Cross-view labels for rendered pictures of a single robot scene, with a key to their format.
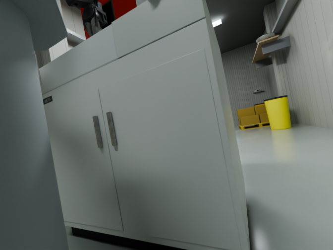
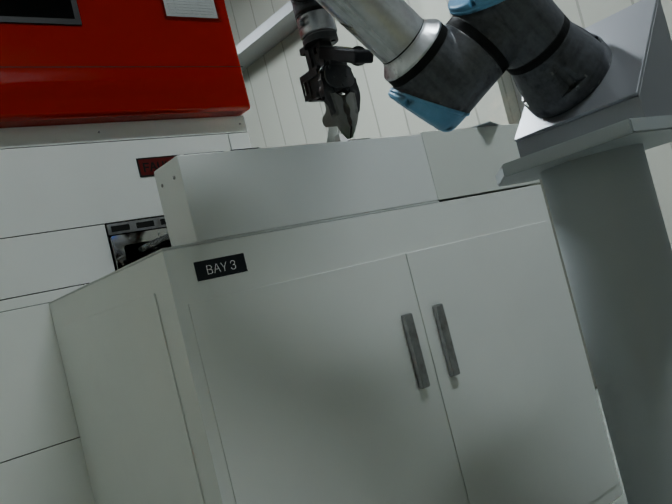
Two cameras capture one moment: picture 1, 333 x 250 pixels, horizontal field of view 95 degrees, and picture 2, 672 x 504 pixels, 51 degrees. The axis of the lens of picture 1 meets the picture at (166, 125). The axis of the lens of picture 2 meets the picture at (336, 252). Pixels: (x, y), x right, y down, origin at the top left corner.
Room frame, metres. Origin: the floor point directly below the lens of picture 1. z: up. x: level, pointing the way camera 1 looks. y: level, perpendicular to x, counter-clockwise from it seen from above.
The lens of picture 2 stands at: (0.18, 1.52, 0.70)
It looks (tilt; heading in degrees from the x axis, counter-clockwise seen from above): 3 degrees up; 296
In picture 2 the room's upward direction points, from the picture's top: 14 degrees counter-clockwise
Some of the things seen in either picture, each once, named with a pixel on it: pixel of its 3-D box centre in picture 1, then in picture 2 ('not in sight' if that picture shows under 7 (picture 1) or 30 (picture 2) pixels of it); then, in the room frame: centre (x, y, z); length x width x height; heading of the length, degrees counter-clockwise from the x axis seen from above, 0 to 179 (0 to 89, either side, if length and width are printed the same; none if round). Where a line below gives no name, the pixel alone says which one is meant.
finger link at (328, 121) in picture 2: (94, 33); (332, 119); (0.73, 0.26, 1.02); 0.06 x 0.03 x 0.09; 154
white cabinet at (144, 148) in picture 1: (148, 148); (348, 419); (0.93, 0.13, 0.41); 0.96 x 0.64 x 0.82; 64
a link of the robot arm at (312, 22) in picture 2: not in sight; (316, 28); (0.72, 0.25, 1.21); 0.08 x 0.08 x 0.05
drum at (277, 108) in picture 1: (278, 113); not in sight; (3.51, -2.57, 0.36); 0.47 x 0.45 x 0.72; 155
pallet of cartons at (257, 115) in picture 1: (256, 116); not in sight; (4.73, -2.79, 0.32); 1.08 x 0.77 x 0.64; 65
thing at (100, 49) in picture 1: (81, 67); (309, 187); (0.76, 0.37, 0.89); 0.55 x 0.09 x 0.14; 64
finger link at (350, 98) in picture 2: (98, 31); (344, 118); (0.72, 0.24, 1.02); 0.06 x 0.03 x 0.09; 154
